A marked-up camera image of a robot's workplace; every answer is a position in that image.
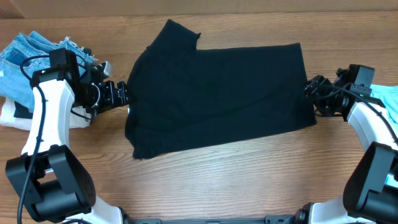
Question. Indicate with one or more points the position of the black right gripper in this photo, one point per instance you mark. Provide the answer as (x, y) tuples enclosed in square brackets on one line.
[(314, 91)]

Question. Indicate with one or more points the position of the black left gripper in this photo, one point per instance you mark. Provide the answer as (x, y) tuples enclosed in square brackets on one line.
[(111, 101)]

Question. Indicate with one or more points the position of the black t-shirt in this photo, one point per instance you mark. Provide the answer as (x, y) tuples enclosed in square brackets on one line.
[(183, 98)]

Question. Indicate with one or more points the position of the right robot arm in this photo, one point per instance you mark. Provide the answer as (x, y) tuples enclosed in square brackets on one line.
[(370, 194)]

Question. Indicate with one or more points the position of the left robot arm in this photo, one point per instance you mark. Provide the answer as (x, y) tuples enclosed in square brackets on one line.
[(50, 181)]

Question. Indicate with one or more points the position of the folded white garment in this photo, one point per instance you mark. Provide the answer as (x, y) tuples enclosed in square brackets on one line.
[(8, 119)]

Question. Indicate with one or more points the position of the light blue crumpled shirt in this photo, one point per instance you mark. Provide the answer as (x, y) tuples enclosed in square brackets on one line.
[(388, 95)]

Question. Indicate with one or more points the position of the folded dark navy garment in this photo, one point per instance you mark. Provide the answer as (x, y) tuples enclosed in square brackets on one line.
[(22, 111)]

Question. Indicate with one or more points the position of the blue denim shorts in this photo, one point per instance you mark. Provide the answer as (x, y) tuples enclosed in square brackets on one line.
[(26, 54)]

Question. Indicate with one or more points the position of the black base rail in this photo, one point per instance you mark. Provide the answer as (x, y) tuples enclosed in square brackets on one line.
[(269, 219)]

